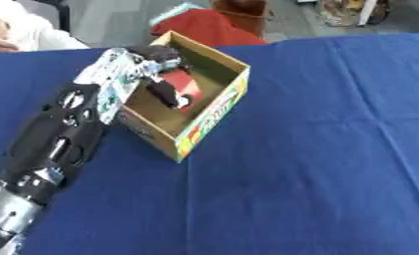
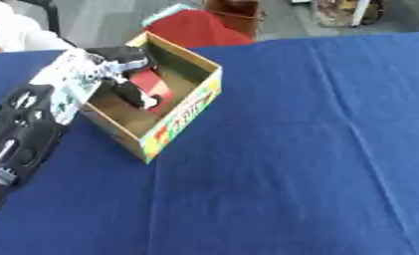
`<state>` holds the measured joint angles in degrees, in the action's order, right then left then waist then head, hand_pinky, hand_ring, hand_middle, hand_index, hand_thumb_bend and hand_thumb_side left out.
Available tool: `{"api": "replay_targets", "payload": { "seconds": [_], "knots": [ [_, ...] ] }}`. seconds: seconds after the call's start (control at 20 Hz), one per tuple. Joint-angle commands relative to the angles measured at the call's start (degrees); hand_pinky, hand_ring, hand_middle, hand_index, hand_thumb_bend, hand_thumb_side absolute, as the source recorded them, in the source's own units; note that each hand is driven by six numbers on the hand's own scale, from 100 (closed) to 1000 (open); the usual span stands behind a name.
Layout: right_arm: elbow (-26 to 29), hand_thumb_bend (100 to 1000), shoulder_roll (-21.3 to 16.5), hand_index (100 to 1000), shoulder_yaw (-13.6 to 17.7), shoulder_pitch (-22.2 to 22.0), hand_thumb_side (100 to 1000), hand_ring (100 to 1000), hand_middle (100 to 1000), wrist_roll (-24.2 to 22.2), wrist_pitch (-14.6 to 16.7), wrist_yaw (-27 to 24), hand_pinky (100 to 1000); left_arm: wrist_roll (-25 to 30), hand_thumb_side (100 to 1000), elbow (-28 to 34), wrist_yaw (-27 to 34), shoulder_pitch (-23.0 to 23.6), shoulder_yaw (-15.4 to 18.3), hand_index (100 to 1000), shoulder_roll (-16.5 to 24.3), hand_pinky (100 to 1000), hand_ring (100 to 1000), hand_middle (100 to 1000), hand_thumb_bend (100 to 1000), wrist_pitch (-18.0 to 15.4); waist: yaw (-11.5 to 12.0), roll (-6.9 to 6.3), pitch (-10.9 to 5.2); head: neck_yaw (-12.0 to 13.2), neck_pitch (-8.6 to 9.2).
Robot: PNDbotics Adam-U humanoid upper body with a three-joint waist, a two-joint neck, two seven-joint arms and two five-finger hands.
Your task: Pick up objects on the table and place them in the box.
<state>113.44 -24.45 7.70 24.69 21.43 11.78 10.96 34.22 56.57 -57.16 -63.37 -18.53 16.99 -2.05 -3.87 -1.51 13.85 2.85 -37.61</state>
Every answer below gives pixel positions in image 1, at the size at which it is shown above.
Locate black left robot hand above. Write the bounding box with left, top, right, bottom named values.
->
left=123, top=45, right=195, bottom=110

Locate red block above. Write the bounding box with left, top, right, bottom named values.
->
left=158, top=68, right=206, bottom=113

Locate tan cardboard box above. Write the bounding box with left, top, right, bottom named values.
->
left=116, top=30, right=253, bottom=163

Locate red cloth bag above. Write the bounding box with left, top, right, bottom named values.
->
left=149, top=8, right=269, bottom=48

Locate teal and white packet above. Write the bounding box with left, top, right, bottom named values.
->
left=147, top=2, right=204, bottom=27

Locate brown chair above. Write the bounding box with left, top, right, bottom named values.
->
left=209, top=0, right=274, bottom=38

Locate person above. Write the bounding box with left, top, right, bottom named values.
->
left=0, top=0, right=93, bottom=55

